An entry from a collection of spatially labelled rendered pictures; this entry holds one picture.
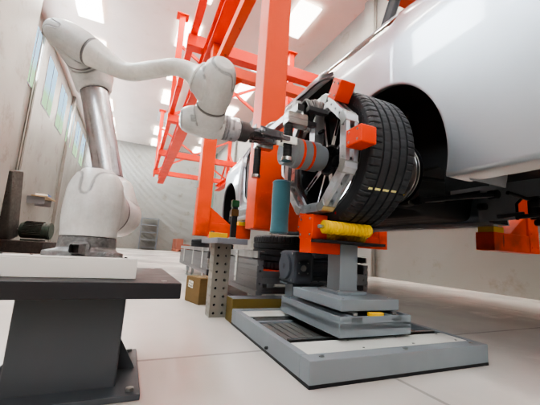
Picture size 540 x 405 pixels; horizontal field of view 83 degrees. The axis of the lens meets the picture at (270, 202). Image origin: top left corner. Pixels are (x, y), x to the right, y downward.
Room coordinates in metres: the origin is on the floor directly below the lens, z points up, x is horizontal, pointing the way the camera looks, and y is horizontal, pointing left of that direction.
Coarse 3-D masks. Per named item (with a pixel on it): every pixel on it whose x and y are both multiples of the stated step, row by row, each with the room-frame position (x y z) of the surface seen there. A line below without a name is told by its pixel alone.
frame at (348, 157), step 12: (324, 96) 1.30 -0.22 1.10; (324, 108) 1.38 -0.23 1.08; (336, 108) 1.22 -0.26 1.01; (348, 108) 1.21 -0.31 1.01; (348, 120) 1.16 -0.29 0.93; (348, 156) 1.16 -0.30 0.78; (288, 168) 1.61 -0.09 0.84; (348, 168) 1.16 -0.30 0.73; (288, 180) 1.61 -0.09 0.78; (336, 180) 1.20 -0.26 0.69; (348, 180) 1.21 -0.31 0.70; (300, 192) 1.59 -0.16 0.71; (336, 192) 1.28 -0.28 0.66; (300, 204) 1.51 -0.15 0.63; (312, 204) 1.37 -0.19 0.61; (324, 204) 1.28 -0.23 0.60; (336, 204) 1.29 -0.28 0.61
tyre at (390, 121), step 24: (360, 96) 1.21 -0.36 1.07; (360, 120) 1.20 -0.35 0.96; (384, 120) 1.17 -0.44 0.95; (384, 144) 1.16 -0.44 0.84; (408, 144) 1.20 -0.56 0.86; (360, 168) 1.19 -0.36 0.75; (384, 168) 1.17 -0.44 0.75; (408, 168) 1.22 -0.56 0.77; (360, 192) 1.20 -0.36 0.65; (384, 192) 1.23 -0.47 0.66; (336, 216) 1.34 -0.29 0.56; (360, 216) 1.31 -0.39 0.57; (384, 216) 1.35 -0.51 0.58
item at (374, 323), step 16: (288, 304) 1.57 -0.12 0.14; (304, 304) 1.44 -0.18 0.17; (304, 320) 1.43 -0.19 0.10; (320, 320) 1.31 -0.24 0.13; (336, 320) 1.21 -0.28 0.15; (352, 320) 1.22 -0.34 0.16; (368, 320) 1.25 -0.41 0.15; (384, 320) 1.28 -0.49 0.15; (400, 320) 1.31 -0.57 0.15; (336, 336) 1.21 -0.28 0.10; (352, 336) 1.22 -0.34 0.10; (368, 336) 1.25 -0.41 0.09
